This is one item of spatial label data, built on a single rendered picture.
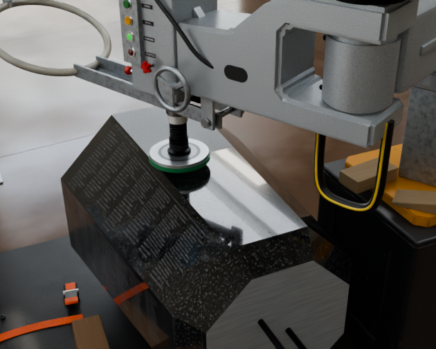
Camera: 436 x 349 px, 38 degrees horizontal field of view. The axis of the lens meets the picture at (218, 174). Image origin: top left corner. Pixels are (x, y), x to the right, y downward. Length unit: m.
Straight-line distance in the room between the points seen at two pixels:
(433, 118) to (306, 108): 0.70
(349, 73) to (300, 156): 2.57
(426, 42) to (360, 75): 0.28
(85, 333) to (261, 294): 1.02
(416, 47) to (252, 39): 0.44
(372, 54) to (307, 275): 0.71
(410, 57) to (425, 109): 0.57
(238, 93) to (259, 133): 2.62
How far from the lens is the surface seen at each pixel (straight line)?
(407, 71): 1.80
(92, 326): 2.75
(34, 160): 4.34
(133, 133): 2.55
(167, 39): 1.98
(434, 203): 2.28
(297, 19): 1.68
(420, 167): 2.44
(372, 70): 1.65
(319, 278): 2.01
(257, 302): 1.93
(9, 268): 3.36
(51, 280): 3.22
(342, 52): 1.65
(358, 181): 2.32
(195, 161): 2.20
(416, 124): 2.37
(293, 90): 1.81
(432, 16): 1.86
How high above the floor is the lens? 1.99
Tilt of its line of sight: 30 degrees down
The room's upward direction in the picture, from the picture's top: 1 degrees counter-clockwise
